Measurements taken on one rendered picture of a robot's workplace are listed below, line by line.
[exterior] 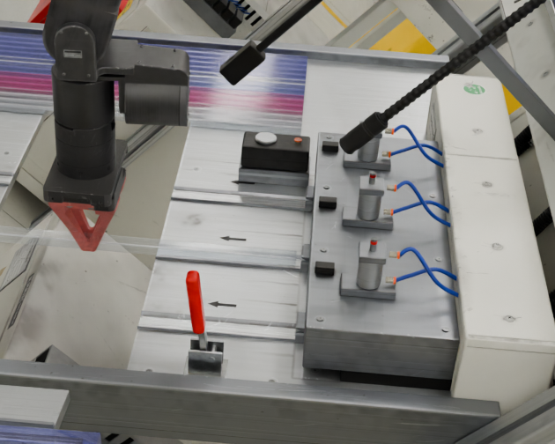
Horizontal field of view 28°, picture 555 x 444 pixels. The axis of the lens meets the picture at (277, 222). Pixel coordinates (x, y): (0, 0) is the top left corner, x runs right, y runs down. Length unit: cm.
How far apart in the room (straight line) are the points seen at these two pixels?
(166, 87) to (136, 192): 160
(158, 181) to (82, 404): 162
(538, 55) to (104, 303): 73
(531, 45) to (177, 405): 62
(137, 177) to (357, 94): 121
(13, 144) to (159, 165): 126
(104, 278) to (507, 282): 81
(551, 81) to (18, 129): 62
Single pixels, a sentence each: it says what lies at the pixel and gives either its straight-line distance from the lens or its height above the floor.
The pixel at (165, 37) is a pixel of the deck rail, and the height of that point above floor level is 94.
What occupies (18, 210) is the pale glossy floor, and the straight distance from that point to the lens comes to 271.
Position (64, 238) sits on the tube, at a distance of 115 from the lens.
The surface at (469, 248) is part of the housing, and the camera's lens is 105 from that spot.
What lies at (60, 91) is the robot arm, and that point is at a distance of 103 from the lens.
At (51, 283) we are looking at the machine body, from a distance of 159.
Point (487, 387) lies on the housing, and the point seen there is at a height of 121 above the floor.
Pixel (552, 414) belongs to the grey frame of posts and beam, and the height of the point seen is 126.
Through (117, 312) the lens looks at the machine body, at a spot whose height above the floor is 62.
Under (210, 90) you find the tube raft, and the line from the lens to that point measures 142.
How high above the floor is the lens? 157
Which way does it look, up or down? 25 degrees down
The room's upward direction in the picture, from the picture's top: 53 degrees clockwise
